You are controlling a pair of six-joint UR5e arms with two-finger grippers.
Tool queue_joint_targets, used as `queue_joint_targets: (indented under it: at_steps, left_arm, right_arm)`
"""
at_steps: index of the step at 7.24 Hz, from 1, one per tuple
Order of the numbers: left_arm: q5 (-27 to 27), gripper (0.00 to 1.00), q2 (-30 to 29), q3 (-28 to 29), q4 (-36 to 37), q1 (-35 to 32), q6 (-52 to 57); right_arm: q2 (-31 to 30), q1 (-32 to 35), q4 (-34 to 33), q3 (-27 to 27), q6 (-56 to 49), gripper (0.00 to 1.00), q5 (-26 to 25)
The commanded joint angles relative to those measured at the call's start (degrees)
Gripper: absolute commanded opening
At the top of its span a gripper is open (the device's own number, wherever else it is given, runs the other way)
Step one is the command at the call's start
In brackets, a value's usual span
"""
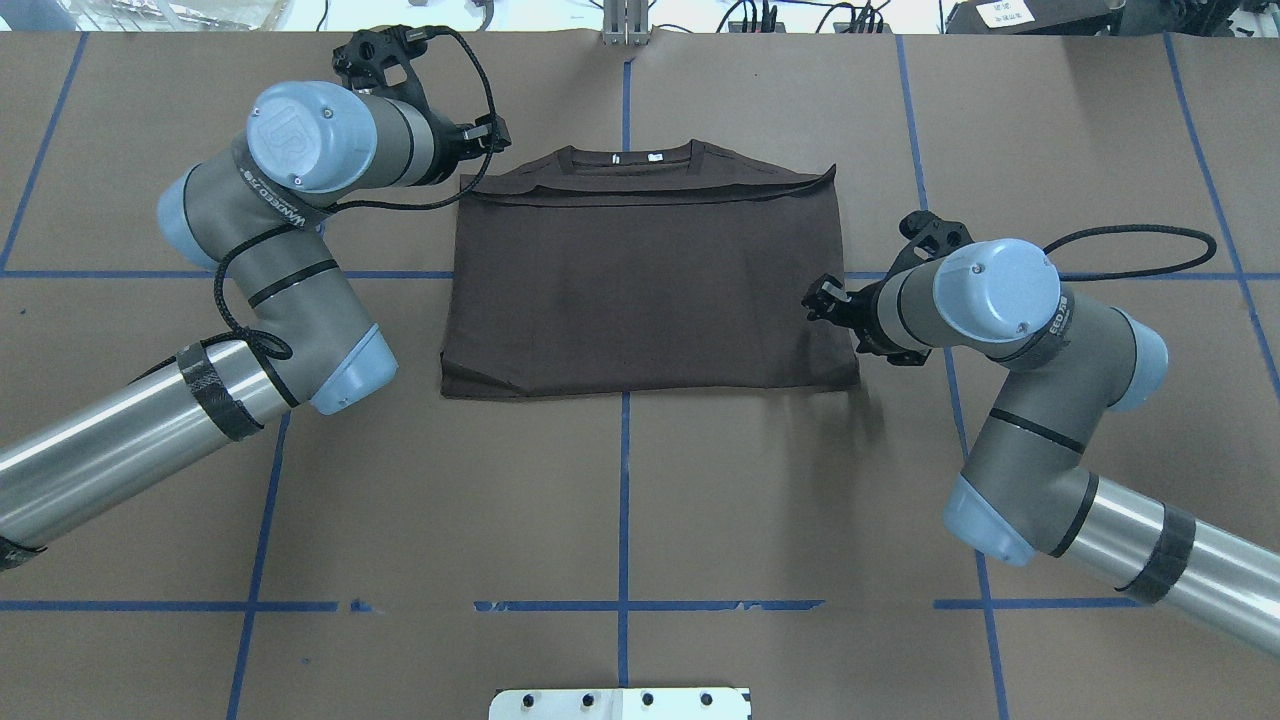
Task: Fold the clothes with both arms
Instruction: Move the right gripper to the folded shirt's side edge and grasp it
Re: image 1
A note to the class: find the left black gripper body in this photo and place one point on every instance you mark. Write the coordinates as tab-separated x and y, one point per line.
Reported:
449	151

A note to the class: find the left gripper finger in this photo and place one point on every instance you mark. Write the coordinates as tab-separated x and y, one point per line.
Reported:
493	129

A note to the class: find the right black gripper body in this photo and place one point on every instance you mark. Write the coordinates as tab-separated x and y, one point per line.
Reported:
862	307

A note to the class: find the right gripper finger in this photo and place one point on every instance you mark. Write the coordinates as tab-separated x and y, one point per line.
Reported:
824	311
827	291

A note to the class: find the dark brown t-shirt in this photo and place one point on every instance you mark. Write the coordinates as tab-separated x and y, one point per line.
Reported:
587	273

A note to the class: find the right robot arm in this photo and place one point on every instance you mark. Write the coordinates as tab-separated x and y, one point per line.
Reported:
1024	490

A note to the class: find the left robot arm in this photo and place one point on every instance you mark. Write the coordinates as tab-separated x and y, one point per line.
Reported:
295	331

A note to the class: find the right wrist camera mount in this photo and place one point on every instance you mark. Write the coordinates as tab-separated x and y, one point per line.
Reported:
928	238

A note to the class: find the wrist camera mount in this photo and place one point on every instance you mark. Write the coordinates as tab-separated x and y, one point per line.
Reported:
378	62
928	238

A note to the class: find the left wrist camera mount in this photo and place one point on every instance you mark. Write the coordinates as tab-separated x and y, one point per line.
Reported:
378	62

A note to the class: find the aluminium frame post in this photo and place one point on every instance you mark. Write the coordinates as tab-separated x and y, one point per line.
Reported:
626	22

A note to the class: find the white metal base plate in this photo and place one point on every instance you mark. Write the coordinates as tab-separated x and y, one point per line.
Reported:
623	703

